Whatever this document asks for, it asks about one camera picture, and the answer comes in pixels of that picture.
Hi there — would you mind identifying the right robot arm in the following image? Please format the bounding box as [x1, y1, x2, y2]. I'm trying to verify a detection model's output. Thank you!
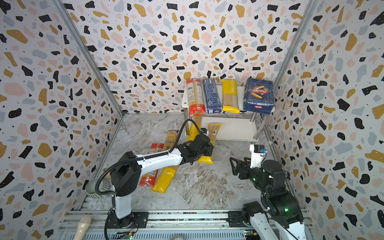
[230, 157, 307, 240]

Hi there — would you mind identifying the grey ribbed bowl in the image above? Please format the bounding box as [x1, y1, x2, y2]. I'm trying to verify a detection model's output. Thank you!
[84, 177, 112, 200]

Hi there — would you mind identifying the blue Barilla pasta box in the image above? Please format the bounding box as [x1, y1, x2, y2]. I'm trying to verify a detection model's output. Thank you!
[243, 78, 275, 115]

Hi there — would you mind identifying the black corrugated cable hose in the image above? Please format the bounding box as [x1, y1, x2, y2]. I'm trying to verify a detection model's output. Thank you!
[94, 118, 201, 196]

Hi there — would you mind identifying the blue spaghetti box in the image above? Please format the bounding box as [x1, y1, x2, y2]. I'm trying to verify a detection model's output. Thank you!
[203, 79, 223, 114]

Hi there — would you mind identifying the small red pasta bag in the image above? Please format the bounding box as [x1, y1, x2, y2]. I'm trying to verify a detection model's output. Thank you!
[139, 144, 164, 187]

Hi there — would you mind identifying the yellow pasta bag with barcode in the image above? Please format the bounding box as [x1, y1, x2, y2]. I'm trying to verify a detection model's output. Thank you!
[151, 130, 178, 194]

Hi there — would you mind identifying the yellow Pastatime spaghetti bag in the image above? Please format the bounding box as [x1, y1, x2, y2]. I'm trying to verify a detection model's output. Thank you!
[222, 80, 240, 114]

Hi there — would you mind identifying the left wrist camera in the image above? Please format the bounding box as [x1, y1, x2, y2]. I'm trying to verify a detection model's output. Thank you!
[200, 128, 209, 135]

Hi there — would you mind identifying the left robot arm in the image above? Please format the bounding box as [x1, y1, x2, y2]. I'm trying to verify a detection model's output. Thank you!
[104, 134, 214, 229]

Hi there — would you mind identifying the beige wooden handle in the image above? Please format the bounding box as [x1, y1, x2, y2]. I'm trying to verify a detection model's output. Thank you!
[74, 216, 92, 240]

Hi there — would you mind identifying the red clear spaghetti bag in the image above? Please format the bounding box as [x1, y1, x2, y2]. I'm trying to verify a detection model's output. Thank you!
[187, 80, 206, 116]

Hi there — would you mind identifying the white two-tier metal shelf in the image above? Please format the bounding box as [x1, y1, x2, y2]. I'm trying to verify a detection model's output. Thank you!
[182, 86, 268, 142]

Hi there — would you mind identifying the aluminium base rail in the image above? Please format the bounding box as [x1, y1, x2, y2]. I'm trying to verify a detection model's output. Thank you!
[55, 210, 317, 240]

